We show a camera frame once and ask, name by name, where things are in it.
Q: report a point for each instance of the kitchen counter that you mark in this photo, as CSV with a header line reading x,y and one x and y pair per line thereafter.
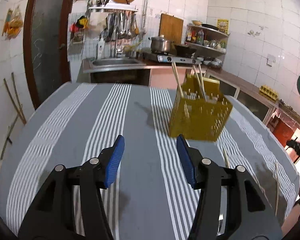
x,y
242,82

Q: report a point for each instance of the row of hanging kitchen utensils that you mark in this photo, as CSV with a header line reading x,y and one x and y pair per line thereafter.
x,y
122,25

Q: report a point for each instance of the red plastic bag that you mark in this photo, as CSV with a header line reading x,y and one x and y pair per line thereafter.
x,y
73,27

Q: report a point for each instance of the black wok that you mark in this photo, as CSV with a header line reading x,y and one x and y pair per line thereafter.
x,y
185,49

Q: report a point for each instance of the white soap bottle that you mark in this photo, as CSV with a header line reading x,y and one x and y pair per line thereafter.
x,y
100,48

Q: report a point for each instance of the white hanging cloth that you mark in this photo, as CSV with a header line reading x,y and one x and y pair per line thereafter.
x,y
97,18

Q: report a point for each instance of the yellow black gloves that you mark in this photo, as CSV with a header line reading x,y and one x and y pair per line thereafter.
x,y
82,22

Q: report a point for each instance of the gas stove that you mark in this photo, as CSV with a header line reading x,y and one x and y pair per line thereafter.
x,y
170,58

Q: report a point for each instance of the yellow perforated utensil holder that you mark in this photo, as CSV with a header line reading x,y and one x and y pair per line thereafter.
x,y
200,120

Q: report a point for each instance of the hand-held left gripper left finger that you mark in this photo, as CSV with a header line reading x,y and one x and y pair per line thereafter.
x,y
112,165

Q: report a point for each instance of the wall suction hooks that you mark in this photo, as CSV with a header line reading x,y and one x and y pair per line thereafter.
x,y
252,32

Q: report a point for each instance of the corner wall shelf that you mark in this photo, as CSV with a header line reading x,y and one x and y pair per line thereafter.
x,y
210,48

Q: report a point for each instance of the yellow egg tray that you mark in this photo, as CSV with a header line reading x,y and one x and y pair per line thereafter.
x,y
268,91

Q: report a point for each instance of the metal faucet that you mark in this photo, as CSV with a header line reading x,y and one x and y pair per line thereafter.
x,y
115,45

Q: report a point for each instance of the dark shallow pan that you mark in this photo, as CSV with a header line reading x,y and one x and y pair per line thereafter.
x,y
210,26

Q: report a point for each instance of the white wall socket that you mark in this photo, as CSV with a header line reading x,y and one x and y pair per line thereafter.
x,y
271,60

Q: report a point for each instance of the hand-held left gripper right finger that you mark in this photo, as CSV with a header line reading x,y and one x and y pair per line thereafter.
x,y
187,165

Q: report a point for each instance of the vertical wall pipe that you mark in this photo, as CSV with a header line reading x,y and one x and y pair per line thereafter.
x,y
146,5

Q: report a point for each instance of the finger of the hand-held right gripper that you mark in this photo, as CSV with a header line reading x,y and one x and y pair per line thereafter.
x,y
298,148

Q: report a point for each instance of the hanging bag of oranges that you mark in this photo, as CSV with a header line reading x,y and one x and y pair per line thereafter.
x,y
15,23

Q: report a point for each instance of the grey white striped tablecloth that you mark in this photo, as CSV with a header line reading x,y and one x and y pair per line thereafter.
x,y
140,120

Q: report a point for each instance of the dark wooden glass door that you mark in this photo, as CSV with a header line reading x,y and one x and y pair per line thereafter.
x,y
50,42

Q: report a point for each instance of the hanging wooden board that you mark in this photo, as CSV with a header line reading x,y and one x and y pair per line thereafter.
x,y
6,22

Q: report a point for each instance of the stainless steel sink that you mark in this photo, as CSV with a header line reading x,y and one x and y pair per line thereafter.
x,y
112,62

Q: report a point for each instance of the steel pot with lid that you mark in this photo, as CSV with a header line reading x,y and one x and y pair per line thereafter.
x,y
160,44

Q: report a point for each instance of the rectangular wooden cutting board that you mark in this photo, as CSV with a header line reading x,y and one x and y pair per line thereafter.
x,y
171,28

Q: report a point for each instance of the wooden stick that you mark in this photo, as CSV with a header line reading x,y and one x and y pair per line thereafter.
x,y
17,92
13,100

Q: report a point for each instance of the cooking oil bottle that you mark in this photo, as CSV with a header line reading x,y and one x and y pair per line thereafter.
x,y
200,38

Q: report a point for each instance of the ceramic bowl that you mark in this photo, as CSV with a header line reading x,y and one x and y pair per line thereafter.
x,y
196,22

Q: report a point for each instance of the yellow wall poster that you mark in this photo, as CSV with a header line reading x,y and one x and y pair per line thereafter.
x,y
222,26

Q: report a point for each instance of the metal wall rack shelf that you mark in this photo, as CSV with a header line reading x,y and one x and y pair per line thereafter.
x,y
115,7

